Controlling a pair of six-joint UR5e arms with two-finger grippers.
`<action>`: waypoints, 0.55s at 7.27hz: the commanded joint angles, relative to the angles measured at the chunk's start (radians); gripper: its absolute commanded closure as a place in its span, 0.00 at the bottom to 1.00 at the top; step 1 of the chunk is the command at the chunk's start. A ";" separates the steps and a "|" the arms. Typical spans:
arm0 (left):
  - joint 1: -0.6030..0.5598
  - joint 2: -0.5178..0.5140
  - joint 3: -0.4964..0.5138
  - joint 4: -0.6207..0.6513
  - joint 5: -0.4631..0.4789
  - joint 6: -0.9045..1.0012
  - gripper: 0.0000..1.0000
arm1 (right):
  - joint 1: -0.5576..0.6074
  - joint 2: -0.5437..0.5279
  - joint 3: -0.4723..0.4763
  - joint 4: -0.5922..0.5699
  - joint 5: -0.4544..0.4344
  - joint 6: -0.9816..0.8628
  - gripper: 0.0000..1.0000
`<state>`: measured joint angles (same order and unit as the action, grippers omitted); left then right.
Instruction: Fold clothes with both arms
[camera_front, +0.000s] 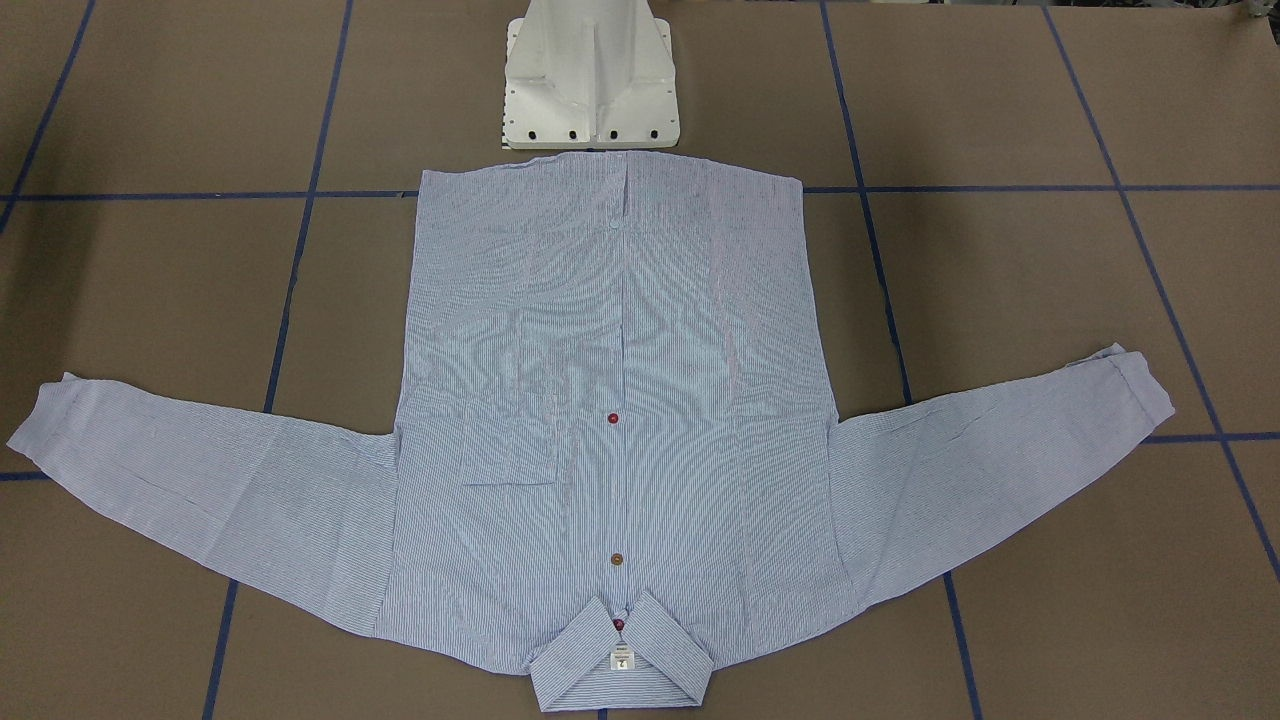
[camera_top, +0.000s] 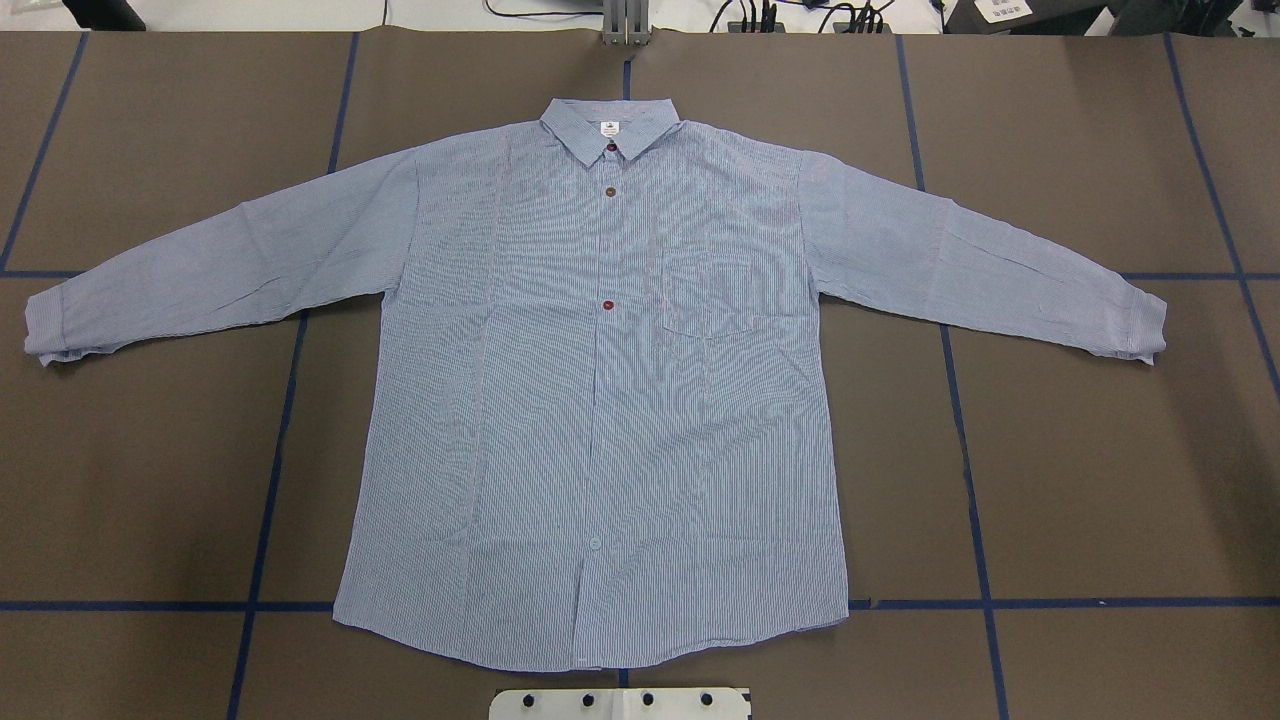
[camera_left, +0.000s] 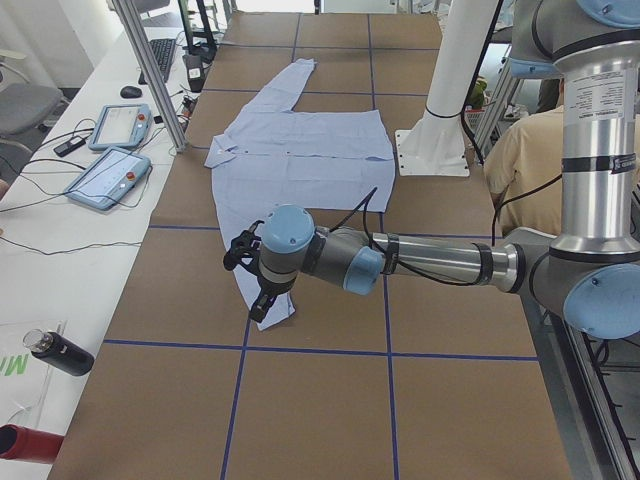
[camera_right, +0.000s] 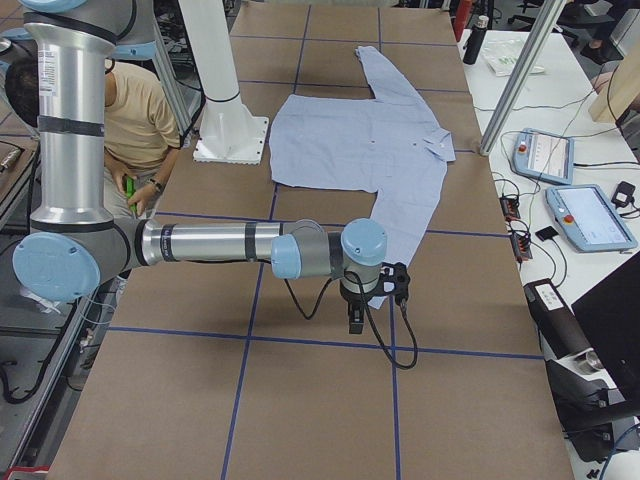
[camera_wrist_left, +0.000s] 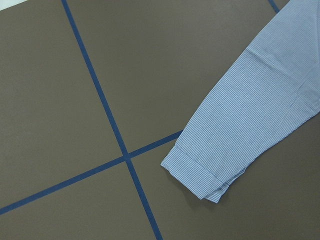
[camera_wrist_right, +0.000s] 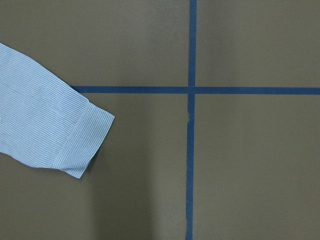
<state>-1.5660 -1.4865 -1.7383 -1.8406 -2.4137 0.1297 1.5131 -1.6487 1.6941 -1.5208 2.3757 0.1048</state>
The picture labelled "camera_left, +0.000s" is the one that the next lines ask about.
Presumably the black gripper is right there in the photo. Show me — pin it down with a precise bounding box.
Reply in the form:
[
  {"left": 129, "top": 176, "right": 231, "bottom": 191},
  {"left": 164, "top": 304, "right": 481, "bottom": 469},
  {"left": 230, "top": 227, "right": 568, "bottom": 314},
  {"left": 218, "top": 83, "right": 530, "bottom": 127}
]
[{"left": 249, "top": 269, "right": 296, "bottom": 322}]

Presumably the light blue striped shirt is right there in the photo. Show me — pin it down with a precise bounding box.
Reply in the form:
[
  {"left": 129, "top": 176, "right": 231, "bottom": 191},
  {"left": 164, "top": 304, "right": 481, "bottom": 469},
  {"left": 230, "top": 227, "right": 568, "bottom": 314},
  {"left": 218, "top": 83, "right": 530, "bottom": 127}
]
[{"left": 205, "top": 59, "right": 395, "bottom": 330}]

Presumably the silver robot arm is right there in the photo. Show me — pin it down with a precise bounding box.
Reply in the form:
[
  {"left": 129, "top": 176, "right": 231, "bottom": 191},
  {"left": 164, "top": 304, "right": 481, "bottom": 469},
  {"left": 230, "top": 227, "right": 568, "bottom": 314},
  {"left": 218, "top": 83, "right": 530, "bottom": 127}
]
[{"left": 249, "top": 1, "right": 639, "bottom": 339}]

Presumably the near blue teach pendant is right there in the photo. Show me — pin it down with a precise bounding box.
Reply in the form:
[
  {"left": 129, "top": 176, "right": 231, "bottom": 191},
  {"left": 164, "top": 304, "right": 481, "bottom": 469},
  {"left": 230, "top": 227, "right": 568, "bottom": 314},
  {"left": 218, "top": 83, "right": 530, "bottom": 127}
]
[{"left": 63, "top": 147, "right": 151, "bottom": 211}]

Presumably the blue teach pendant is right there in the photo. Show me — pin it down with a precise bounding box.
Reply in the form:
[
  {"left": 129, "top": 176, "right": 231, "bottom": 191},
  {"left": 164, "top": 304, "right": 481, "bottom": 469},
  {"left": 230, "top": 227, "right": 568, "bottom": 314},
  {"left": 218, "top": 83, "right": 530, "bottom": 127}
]
[
  {"left": 63, "top": 147, "right": 151, "bottom": 211},
  {"left": 87, "top": 104, "right": 153, "bottom": 151}
]

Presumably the black water bottle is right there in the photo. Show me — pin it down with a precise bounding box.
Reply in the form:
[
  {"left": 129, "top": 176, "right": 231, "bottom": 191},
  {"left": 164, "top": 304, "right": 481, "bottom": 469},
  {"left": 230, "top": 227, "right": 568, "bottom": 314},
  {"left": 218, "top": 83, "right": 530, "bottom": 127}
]
[{"left": 23, "top": 329, "right": 94, "bottom": 376}]

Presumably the far blue teach pendant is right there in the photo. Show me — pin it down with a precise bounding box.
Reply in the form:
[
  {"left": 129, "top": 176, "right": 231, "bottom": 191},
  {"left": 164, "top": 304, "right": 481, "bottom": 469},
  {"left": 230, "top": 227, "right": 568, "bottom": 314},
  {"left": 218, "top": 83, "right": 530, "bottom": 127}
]
[{"left": 87, "top": 104, "right": 153, "bottom": 151}]

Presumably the black computer mouse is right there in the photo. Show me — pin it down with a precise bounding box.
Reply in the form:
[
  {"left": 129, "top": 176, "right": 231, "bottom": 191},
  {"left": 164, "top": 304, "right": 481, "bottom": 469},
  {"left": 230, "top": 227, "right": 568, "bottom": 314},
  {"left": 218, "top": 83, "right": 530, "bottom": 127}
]
[{"left": 119, "top": 85, "right": 142, "bottom": 99}]

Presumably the red bottle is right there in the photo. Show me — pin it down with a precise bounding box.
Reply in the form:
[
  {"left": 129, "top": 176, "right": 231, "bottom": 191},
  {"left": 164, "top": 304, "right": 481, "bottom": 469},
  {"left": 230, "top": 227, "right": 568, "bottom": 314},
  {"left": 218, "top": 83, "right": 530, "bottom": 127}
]
[{"left": 1, "top": 424, "right": 65, "bottom": 464}]

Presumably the black keyboard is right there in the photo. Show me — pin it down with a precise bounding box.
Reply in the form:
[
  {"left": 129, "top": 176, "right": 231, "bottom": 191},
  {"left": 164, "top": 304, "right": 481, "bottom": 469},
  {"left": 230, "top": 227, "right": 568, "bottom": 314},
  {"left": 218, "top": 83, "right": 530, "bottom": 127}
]
[{"left": 149, "top": 38, "right": 176, "bottom": 82}]

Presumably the person in beige shirt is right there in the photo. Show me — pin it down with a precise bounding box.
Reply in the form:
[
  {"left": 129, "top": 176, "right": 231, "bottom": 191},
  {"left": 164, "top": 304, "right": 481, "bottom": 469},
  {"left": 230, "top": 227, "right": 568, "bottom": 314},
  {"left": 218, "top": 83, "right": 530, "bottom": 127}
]
[{"left": 483, "top": 78, "right": 640, "bottom": 238}]

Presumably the grey office chair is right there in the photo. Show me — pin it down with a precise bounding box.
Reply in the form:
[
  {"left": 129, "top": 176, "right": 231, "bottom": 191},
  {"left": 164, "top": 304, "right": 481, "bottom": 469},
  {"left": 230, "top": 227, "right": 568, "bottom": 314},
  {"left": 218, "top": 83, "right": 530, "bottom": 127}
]
[{"left": 1, "top": 49, "right": 70, "bottom": 155}]

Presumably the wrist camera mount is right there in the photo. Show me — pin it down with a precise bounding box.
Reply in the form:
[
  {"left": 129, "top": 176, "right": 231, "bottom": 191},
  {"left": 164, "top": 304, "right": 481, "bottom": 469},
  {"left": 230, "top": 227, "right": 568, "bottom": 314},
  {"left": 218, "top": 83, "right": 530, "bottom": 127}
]
[{"left": 223, "top": 220, "right": 264, "bottom": 276}]

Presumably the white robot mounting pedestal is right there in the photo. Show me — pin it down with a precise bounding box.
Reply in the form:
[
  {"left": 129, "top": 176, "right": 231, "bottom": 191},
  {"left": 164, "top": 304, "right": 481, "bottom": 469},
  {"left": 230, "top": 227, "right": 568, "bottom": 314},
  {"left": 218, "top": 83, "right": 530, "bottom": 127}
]
[{"left": 396, "top": 0, "right": 501, "bottom": 177}]

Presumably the aluminium frame post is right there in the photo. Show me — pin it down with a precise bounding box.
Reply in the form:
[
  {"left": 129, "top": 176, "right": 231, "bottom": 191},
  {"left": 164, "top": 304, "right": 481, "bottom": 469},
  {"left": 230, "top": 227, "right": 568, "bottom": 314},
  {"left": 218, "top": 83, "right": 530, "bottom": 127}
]
[{"left": 112, "top": 0, "right": 187, "bottom": 153}]

